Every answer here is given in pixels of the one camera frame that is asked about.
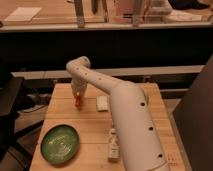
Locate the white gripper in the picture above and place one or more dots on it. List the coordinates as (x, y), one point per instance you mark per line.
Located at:
(78, 89)

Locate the red orange pepper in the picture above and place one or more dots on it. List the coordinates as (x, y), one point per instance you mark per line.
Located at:
(77, 100)

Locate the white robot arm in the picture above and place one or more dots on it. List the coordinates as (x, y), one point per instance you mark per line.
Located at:
(141, 149)

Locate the green ceramic plate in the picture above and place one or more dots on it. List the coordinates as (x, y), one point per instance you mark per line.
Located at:
(60, 144)

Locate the small white packet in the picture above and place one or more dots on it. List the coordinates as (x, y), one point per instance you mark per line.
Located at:
(102, 103)

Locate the black chair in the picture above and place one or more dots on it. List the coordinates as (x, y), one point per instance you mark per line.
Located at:
(11, 93)

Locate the clear glass bottle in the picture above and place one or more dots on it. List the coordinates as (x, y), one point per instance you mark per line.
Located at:
(113, 147)

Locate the white paper sheet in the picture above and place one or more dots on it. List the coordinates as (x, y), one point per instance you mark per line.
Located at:
(22, 14)

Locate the dark panel board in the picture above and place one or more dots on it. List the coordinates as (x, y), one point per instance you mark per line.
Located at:
(194, 119)

